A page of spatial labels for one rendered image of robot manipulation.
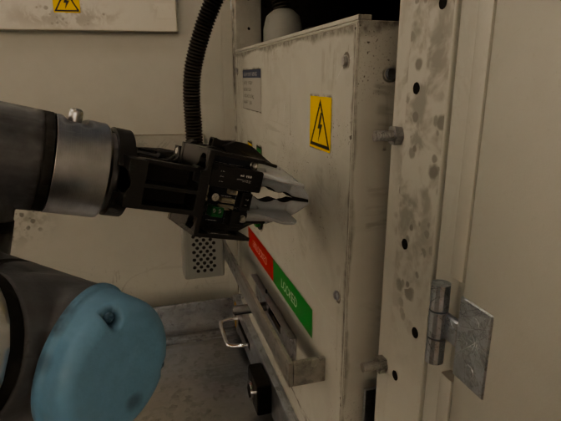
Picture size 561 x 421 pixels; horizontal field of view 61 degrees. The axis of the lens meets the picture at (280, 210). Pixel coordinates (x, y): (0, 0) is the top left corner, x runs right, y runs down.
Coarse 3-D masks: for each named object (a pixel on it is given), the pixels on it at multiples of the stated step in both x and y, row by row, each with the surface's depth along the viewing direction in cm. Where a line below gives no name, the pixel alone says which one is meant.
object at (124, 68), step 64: (0, 0) 82; (64, 0) 83; (128, 0) 85; (192, 0) 89; (0, 64) 87; (64, 64) 89; (128, 64) 90; (128, 128) 93; (64, 256) 98; (128, 256) 100
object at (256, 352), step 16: (240, 304) 92; (240, 320) 89; (240, 336) 90; (256, 336) 80; (256, 352) 77; (272, 368) 71; (272, 384) 68; (272, 400) 69; (288, 400) 64; (272, 416) 69; (288, 416) 61
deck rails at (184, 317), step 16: (176, 304) 94; (192, 304) 95; (208, 304) 96; (224, 304) 97; (176, 320) 95; (192, 320) 96; (208, 320) 97; (176, 336) 95; (192, 336) 95; (208, 336) 95
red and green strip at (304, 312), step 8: (248, 232) 82; (256, 240) 76; (256, 248) 76; (264, 248) 71; (256, 256) 77; (264, 256) 72; (264, 264) 72; (272, 264) 67; (272, 272) 68; (280, 272) 63; (272, 280) 68; (280, 280) 63; (288, 280) 60; (280, 288) 64; (288, 288) 60; (288, 296) 61; (296, 296) 57; (296, 304) 57; (304, 304) 54; (296, 312) 58; (304, 312) 55; (304, 320) 55
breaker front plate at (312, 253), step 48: (288, 48) 53; (336, 48) 40; (240, 96) 79; (288, 96) 54; (336, 96) 41; (288, 144) 56; (336, 144) 42; (336, 192) 43; (288, 240) 59; (336, 240) 44; (336, 288) 45; (288, 336) 59; (336, 336) 46; (336, 384) 47
